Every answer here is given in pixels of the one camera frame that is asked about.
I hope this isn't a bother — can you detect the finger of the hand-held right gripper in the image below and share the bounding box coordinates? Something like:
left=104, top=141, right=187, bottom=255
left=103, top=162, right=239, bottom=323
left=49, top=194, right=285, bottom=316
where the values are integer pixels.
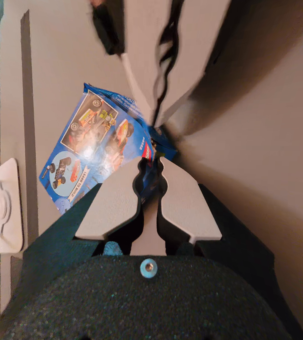
left=154, top=0, right=232, bottom=128
left=121, top=0, right=171, bottom=124

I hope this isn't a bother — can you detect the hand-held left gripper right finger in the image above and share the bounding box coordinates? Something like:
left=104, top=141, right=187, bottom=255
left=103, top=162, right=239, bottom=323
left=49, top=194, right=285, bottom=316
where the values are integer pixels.
left=158, top=156, right=223, bottom=244

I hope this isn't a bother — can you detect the blue lego set box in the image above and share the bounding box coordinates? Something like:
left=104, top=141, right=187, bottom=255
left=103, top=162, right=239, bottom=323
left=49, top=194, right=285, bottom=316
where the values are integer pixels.
left=39, top=83, right=179, bottom=214

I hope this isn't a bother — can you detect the white wire screen stand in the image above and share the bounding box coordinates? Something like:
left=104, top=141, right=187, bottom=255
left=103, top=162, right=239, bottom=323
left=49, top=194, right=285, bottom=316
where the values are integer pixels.
left=0, top=158, right=24, bottom=254

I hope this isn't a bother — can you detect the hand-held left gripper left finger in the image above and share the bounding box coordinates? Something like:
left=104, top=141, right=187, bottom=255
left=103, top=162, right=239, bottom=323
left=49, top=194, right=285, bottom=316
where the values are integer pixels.
left=75, top=156, right=143, bottom=241

